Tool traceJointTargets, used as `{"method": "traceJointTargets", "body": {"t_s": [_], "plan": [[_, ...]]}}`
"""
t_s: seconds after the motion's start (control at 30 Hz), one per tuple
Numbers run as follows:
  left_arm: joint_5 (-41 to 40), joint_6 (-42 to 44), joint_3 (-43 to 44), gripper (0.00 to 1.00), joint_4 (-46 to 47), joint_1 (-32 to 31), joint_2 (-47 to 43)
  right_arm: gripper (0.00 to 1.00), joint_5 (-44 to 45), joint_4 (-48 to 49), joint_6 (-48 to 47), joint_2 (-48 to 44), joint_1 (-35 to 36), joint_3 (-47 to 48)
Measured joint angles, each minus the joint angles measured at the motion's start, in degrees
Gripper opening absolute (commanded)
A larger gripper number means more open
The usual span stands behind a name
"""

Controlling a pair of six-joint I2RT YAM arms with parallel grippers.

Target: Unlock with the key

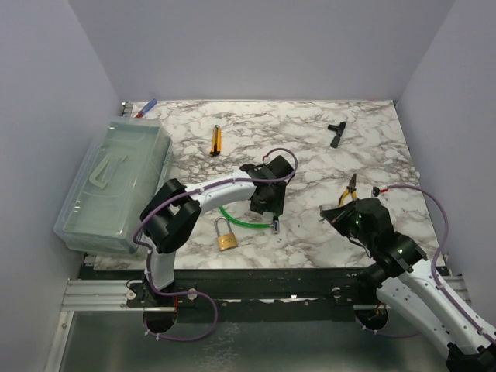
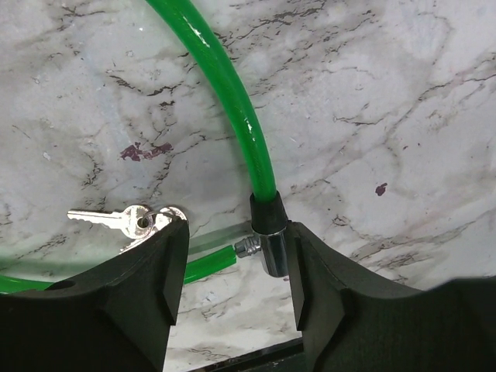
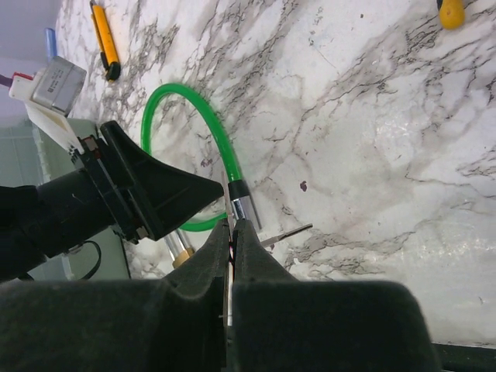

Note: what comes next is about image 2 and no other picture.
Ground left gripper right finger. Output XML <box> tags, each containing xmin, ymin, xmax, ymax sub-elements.
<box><xmin>287</xmin><ymin>222</ymin><xmax>495</xmax><ymax>371</ymax></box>

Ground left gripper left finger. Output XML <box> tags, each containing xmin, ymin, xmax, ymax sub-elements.
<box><xmin>1</xmin><ymin>219</ymin><xmax>189</xmax><ymax>371</ymax></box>

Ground silver keys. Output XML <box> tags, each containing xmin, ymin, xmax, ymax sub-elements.
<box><xmin>67</xmin><ymin>205</ymin><xmax>188</xmax><ymax>253</ymax></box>

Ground green cable lock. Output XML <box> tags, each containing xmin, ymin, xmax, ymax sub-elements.
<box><xmin>1</xmin><ymin>1</ymin><xmax>277</xmax><ymax>294</ymax></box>

